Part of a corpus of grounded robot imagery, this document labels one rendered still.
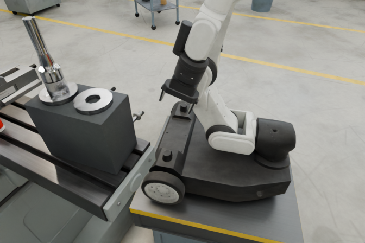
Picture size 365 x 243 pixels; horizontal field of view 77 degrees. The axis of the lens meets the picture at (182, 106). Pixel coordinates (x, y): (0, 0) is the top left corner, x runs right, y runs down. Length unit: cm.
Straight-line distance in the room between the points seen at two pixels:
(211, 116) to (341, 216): 118
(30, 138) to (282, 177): 99
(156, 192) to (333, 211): 120
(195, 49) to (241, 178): 68
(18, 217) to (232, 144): 86
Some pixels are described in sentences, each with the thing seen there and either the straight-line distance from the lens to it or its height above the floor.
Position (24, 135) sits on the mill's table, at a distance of 89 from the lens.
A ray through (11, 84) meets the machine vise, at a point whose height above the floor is 99.
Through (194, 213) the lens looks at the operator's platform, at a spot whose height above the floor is 40.
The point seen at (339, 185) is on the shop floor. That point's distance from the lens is 205.
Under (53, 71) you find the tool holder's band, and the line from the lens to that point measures 60.
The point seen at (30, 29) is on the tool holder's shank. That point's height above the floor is 129.
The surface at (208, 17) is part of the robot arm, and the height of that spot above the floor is 128.
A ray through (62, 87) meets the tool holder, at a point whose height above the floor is 115.
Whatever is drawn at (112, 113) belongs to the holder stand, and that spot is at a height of 112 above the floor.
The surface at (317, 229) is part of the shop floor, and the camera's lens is 179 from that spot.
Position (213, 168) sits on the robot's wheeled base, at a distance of 111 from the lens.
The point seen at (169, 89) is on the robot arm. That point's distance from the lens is 74.
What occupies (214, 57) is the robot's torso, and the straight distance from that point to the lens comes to 86.
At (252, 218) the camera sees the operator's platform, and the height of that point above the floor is 40.
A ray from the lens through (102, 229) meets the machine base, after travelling 144.
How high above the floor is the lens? 146
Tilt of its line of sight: 39 degrees down
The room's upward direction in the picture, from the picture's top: straight up
